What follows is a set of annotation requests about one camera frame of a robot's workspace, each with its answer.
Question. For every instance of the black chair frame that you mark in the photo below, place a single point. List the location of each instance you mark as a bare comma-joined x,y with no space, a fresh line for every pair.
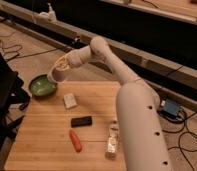
11,92

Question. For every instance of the white sponge block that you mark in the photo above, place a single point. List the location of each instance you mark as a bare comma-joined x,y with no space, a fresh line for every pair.
69,100

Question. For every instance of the clear plastic bottle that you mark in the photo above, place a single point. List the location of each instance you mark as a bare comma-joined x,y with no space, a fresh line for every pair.
113,140

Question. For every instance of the blue power box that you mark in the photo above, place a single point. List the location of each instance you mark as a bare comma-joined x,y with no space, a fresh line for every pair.
170,108

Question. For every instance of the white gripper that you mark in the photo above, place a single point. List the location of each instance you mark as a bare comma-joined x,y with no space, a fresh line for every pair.
73,60

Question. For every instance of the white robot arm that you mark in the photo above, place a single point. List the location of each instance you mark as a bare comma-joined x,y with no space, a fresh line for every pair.
136,106

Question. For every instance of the white object on rail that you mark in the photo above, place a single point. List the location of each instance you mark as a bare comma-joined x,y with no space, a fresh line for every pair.
50,15

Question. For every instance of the black rectangular box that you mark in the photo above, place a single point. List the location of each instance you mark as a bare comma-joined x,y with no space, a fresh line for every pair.
81,121

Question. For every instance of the orange carrot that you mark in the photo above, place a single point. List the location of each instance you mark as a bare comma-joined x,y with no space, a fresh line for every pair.
75,141

